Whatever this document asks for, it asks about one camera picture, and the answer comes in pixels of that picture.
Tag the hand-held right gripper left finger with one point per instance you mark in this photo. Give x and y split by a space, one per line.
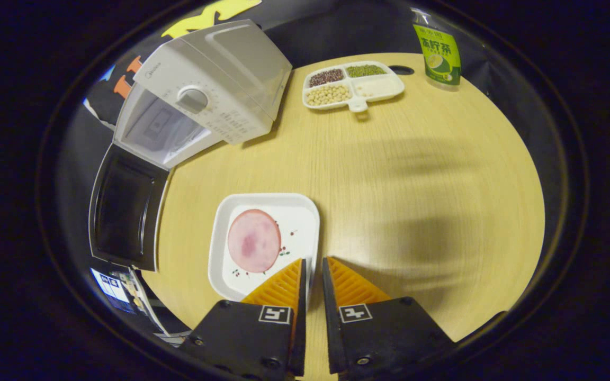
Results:
302 328

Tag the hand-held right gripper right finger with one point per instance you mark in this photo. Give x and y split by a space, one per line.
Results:
328 328

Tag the pink ham slice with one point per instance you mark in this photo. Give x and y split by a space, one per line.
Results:
254 241

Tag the white square plate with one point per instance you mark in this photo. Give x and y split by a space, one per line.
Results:
294 227

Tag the white microwave oven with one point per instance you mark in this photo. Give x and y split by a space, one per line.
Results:
220 69

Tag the printed carton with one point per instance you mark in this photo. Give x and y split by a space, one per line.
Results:
117 291

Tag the white divided bean tray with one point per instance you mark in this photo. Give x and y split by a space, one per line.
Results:
374 87

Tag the green label drink bottle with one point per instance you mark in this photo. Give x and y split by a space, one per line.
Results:
440 58

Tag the black backdrop cloth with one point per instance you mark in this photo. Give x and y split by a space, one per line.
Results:
326 32

